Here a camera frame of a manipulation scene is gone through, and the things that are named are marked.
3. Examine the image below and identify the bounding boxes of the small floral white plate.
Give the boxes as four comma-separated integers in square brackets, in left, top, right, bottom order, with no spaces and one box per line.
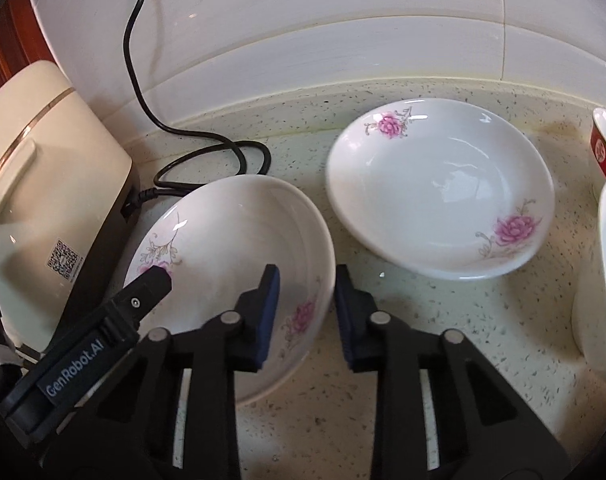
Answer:
[125,176,335,405]

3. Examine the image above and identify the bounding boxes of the plain white bowl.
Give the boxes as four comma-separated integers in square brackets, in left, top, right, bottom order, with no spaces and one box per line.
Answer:
[572,183,606,382]

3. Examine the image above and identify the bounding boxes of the cream rice cooker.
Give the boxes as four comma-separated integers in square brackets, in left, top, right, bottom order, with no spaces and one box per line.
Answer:
[0,61,140,352]

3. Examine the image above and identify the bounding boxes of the black power cable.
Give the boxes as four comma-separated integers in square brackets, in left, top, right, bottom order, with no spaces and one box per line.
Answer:
[122,0,273,206]

